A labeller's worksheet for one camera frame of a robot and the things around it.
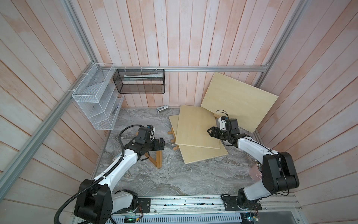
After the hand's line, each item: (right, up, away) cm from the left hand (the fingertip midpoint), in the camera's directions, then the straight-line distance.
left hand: (158, 145), depth 85 cm
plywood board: (+25, +13, +20) cm, 35 cm away
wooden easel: (-2, -7, 0) cm, 8 cm away
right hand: (+35, +9, +8) cm, 37 cm away
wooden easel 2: (+11, -2, +7) cm, 13 cm away
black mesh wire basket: (-16, +46, +19) cm, 52 cm away
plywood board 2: (+21, -6, 0) cm, 22 cm away
